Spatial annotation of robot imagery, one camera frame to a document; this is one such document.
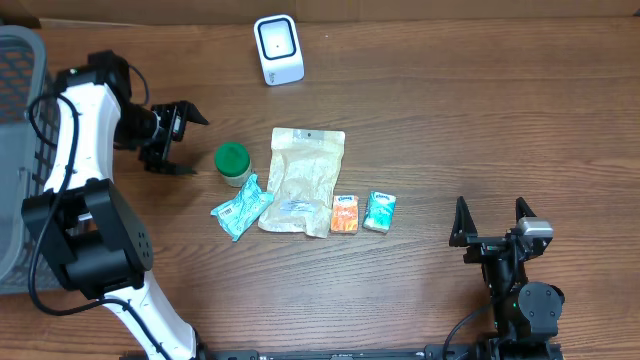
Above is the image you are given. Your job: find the grey plastic mesh basket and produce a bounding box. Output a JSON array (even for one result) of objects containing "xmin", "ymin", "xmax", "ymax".
[{"xmin": 1, "ymin": 25, "xmax": 55, "ymax": 295}]

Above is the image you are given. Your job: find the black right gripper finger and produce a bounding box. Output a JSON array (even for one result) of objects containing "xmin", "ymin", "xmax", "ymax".
[
  {"xmin": 515, "ymin": 197, "xmax": 536, "ymax": 222},
  {"xmin": 449, "ymin": 196, "xmax": 478, "ymax": 247}
]

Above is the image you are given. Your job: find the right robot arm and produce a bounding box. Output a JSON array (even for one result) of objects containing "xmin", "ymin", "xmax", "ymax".
[{"xmin": 449, "ymin": 196, "xmax": 565, "ymax": 343}]

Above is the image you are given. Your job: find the green capped bottle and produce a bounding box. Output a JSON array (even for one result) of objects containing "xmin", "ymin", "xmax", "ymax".
[{"xmin": 214, "ymin": 142, "xmax": 252, "ymax": 187}]

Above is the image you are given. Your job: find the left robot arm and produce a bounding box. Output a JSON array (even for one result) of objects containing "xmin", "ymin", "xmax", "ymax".
[{"xmin": 21, "ymin": 50, "xmax": 211, "ymax": 359}]

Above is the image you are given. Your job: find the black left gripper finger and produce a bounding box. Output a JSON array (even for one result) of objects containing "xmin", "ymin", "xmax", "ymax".
[
  {"xmin": 185, "ymin": 102, "xmax": 209, "ymax": 126},
  {"xmin": 144, "ymin": 160, "xmax": 196, "ymax": 176}
]

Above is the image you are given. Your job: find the orange snack packet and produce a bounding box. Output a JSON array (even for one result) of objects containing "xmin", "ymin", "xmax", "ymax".
[{"xmin": 330, "ymin": 195, "xmax": 359, "ymax": 234}]

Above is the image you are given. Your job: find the white barcode scanner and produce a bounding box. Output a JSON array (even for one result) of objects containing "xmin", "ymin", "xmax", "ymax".
[{"xmin": 253, "ymin": 14, "xmax": 305, "ymax": 86}]

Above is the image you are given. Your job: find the teal Kleenex tissue pack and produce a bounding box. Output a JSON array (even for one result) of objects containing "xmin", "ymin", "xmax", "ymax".
[{"xmin": 363, "ymin": 191, "xmax": 396, "ymax": 233}]

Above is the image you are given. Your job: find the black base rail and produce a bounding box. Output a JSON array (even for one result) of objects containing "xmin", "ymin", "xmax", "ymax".
[{"xmin": 119, "ymin": 340, "xmax": 566, "ymax": 360}]

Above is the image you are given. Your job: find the teal snack packet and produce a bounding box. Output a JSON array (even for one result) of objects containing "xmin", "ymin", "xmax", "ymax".
[{"xmin": 210, "ymin": 174, "xmax": 274, "ymax": 242}]

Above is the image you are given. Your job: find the beige paper pouch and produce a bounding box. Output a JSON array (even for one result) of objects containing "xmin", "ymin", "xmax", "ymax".
[{"xmin": 258, "ymin": 127, "xmax": 346, "ymax": 238}]

